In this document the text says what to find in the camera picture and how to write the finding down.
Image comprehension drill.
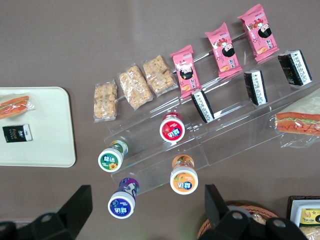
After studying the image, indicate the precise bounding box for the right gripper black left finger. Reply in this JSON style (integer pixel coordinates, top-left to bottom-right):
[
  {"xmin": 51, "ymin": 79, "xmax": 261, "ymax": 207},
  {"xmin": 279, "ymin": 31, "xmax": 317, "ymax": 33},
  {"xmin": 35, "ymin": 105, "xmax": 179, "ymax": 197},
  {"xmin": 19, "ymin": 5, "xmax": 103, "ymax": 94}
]
[{"xmin": 0, "ymin": 184, "xmax": 93, "ymax": 240}]

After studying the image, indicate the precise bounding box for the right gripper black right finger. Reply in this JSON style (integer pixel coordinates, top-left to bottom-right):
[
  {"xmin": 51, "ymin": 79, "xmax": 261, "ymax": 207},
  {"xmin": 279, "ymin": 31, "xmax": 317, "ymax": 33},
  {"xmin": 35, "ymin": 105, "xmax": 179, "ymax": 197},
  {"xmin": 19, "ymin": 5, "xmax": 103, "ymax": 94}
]
[{"xmin": 199, "ymin": 184, "xmax": 308, "ymax": 240}]

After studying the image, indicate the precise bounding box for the green gum bottle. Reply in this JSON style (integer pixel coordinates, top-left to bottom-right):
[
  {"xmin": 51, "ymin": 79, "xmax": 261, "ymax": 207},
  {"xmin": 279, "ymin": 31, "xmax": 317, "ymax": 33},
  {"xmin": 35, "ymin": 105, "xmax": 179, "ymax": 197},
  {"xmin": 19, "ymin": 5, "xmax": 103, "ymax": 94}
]
[{"xmin": 97, "ymin": 139, "xmax": 129, "ymax": 172}]

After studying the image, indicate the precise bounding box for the purple gum bottle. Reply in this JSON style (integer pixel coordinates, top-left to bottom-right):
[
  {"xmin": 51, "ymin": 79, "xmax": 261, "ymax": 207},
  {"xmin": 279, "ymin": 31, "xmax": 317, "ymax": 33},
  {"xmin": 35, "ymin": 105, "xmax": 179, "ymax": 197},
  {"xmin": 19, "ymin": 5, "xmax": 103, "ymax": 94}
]
[{"xmin": 107, "ymin": 177, "xmax": 140, "ymax": 220}]

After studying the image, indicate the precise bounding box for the orange gum bottle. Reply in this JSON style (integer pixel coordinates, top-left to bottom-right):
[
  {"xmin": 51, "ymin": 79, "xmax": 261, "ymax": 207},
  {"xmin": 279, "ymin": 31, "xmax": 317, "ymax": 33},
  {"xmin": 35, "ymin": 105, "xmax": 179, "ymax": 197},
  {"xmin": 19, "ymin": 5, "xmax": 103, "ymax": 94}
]
[{"xmin": 169, "ymin": 154, "xmax": 200, "ymax": 195}]

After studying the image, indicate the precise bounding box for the beige plastic tray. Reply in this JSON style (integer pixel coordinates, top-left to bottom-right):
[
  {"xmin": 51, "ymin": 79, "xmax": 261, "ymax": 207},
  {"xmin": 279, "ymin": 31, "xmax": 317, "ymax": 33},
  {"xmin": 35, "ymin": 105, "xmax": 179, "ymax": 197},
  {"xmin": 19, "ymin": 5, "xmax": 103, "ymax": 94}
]
[{"xmin": 0, "ymin": 86, "xmax": 77, "ymax": 168}]

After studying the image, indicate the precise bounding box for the white tray of snack packs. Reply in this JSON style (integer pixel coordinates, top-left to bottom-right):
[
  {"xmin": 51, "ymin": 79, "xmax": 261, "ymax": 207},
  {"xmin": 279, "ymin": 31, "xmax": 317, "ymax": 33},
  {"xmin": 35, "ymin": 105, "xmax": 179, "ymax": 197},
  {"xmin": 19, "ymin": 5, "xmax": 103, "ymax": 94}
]
[{"xmin": 286, "ymin": 195, "xmax": 320, "ymax": 240}]

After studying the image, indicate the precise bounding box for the red gum bottle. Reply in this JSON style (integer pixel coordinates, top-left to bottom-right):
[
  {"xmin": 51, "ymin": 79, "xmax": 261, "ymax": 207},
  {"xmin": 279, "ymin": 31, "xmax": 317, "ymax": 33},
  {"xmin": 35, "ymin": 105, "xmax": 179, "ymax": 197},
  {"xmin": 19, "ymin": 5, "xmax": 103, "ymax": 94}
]
[{"xmin": 159, "ymin": 112, "xmax": 186, "ymax": 143}]

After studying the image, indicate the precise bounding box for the clear beige snack pack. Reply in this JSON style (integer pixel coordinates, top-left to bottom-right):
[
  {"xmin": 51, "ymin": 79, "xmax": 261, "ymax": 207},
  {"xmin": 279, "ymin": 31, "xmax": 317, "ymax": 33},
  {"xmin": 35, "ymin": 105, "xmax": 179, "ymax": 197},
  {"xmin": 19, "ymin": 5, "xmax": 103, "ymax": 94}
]
[{"xmin": 249, "ymin": 212, "xmax": 267, "ymax": 226}]

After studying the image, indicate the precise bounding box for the round wicker snack basket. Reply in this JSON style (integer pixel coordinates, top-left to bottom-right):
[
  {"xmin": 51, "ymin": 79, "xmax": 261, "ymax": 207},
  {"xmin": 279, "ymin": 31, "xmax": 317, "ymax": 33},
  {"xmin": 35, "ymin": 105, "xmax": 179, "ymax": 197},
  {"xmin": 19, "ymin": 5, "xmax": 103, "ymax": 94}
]
[{"xmin": 196, "ymin": 201, "xmax": 280, "ymax": 240}]

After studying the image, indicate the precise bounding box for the clear acrylic stepped shelf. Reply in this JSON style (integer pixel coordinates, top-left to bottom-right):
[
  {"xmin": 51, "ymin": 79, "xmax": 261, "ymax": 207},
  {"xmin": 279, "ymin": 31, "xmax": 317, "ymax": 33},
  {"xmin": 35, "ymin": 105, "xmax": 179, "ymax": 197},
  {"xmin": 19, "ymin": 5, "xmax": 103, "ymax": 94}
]
[{"xmin": 103, "ymin": 32, "xmax": 320, "ymax": 198}]

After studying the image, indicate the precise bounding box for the yellow snack packet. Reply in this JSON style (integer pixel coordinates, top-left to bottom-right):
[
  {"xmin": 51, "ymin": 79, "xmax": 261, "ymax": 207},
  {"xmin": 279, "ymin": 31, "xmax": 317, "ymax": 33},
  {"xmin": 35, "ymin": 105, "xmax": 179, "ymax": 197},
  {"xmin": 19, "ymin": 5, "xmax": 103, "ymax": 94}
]
[{"xmin": 299, "ymin": 207, "xmax": 320, "ymax": 226}]

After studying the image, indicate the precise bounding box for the clear cracker snack pack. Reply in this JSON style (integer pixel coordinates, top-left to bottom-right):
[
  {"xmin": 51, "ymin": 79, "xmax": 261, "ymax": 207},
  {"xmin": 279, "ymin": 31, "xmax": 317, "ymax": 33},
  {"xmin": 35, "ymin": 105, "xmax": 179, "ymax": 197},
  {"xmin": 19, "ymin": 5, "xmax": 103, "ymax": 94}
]
[{"xmin": 299, "ymin": 226, "xmax": 320, "ymax": 240}]

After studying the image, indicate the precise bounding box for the small black tissue packet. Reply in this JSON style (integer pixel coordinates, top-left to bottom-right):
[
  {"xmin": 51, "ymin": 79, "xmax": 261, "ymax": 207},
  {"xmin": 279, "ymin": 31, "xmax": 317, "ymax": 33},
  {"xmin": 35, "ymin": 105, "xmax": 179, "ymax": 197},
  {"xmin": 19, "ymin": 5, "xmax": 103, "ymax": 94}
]
[{"xmin": 2, "ymin": 124, "xmax": 33, "ymax": 144}]

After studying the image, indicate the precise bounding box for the black rice ball pack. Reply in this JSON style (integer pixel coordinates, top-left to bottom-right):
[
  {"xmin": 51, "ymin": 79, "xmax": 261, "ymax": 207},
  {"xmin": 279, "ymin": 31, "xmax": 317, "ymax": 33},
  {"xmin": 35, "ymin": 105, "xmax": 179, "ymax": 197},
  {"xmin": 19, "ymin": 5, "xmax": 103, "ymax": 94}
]
[
  {"xmin": 277, "ymin": 49, "xmax": 313, "ymax": 88},
  {"xmin": 243, "ymin": 69, "xmax": 269, "ymax": 106},
  {"xmin": 190, "ymin": 88, "xmax": 215, "ymax": 124}
]

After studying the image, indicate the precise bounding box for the clear rice cracker pack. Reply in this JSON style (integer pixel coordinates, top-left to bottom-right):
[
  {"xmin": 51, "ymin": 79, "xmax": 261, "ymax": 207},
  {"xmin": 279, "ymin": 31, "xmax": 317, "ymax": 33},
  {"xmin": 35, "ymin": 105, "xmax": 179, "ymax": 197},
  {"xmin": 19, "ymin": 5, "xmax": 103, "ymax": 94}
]
[
  {"xmin": 142, "ymin": 54, "xmax": 179, "ymax": 98},
  {"xmin": 116, "ymin": 63, "xmax": 154, "ymax": 111},
  {"xmin": 93, "ymin": 79, "xmax": 119, "ymax": 123}
]

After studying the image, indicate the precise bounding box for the wrapped triangle sandwich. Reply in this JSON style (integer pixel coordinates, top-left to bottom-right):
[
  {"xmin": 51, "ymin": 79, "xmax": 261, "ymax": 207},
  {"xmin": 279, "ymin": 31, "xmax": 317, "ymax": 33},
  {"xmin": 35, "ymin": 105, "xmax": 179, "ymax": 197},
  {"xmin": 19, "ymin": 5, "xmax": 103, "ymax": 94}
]
[
  {"xmin": 269, "ymin": 88, "xmax": 320, "ymax": 150},
  {"xmin": 0, "ymin": 93, "xmax": 36, "ymax": 120}
]

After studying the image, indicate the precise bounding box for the pink snack packet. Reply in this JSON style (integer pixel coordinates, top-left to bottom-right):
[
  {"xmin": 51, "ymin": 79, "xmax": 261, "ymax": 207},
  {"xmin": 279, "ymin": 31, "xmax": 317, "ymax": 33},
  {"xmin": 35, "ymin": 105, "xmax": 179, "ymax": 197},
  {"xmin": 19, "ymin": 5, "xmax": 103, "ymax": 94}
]
[
  {"xmin": 169, "ymin": 44, "xmax": 202, "ymax": 99},
  {"xmin": 204, "ymin": 21, "xmax": 243, "ymax": 78},
  {"xmin": 237, "ymin": 2, "xmax": 280, "ymax": 63}
]

